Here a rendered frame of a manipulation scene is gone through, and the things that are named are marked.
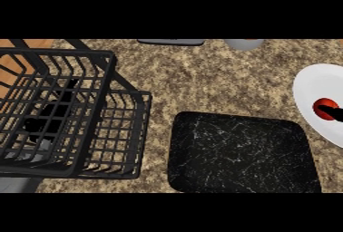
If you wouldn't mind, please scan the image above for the black tiered wire basket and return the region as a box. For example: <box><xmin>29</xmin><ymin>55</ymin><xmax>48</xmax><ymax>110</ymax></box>
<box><xmin>0</xmin><ymin>38</ymin><xmax>153</xmax><ymax>180</ymax></box>

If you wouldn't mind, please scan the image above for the grey bowl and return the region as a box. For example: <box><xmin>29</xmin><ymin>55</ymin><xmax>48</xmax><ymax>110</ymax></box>
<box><xmin>221</xmin><ymin>38</ymin><xmax>266</xmax><ymax>52</ymax></box>

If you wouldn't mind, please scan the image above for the red tomato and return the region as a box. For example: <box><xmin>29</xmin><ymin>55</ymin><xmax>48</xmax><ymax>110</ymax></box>
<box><xmin>311</xmin><ymin>97</ymin><xmax>341</xmax><ymax>121</ymax></box>

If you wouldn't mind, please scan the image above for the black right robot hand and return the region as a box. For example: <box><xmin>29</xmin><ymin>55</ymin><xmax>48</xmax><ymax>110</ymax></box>
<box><xmin>328</xmin><ymin>104</ymin><xmax>343</xmax><ymax>123</ymax></box>

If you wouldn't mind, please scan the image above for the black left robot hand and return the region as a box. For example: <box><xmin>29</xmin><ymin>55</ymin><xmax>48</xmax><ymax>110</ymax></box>
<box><xmin>20</xmin><ymin>78</ymin><xmax>104</xmax><ymax>147</ymax></box>

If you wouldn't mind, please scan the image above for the dark grey flat object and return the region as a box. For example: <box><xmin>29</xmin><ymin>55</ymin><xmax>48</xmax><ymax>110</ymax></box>
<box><xmin>135</xmin><ymin>38</ymin><xmax>206</xmax><ymax>47</ymax></box>

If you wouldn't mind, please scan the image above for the white plate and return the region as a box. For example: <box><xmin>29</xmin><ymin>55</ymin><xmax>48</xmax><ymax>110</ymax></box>
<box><xmin>292</xmin><ymin>63</ymin><xmax>343</xmax><ymax>150</ymax></box>

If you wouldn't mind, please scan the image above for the black marble tray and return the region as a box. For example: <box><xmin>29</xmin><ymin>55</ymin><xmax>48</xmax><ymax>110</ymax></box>
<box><xmin>166</xmin><ymin>111</ymin><xmax>322</xmax><ymax>194</ymax></box>

